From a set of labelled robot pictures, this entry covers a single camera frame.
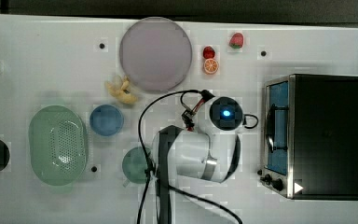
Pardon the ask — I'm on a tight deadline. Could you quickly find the large plush strawberry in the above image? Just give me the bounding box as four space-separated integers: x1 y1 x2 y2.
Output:
229 33 244 49

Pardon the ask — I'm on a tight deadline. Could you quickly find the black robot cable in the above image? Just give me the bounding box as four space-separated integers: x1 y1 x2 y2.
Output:
135 89 260 224

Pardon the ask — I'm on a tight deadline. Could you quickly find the plush orange slice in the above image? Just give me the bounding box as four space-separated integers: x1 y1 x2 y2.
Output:
203 58 219 75

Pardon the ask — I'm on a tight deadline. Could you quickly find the green cup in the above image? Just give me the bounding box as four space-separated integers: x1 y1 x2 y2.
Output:
121 147 150 187

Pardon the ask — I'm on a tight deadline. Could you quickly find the black toaster oven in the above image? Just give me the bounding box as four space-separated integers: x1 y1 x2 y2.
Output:
258 74 358 201

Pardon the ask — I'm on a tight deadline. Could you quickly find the green oval strainer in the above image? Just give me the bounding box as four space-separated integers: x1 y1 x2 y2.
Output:
28 105 89 186

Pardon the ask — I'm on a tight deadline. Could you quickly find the plush peeled banana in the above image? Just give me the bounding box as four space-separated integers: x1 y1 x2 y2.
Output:
104 76 138 105

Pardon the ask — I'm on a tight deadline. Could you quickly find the large grey round plate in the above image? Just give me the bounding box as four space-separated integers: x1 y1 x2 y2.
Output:
119 17 192 91

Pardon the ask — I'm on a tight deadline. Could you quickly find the small plush strawberry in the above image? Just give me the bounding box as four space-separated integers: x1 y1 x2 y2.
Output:
202 46 215 59

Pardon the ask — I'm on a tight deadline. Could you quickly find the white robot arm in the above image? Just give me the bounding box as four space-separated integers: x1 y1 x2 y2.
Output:
153 97 244 224

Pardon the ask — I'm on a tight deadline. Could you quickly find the blue bowl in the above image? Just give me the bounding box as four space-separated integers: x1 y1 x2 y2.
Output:
89 105 124 136

